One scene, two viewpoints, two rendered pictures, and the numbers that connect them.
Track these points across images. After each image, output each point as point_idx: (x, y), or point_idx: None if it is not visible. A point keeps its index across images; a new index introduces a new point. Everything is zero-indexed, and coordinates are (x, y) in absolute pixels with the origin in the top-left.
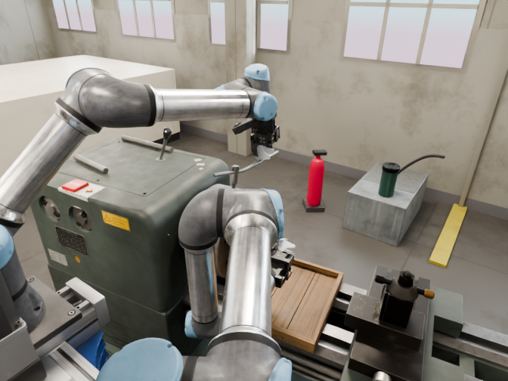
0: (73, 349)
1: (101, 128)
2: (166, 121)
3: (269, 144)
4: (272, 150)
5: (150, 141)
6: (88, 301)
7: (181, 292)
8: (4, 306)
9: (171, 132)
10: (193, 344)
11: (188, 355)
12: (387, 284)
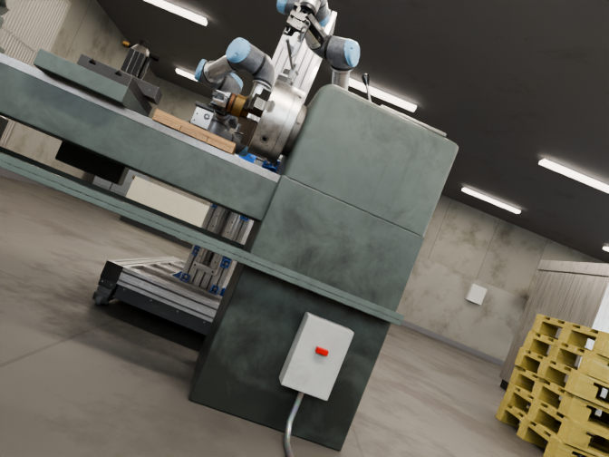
0: None
1: (332, 64)
2: (306, 41)
3: (287, 32)
4: (287, 37)
5: (410, 117)
6: None
7: None
8: (272, 89)
9: (362, 76)
10: (246, 242)
11: (244, 247)
12: (149, 59)
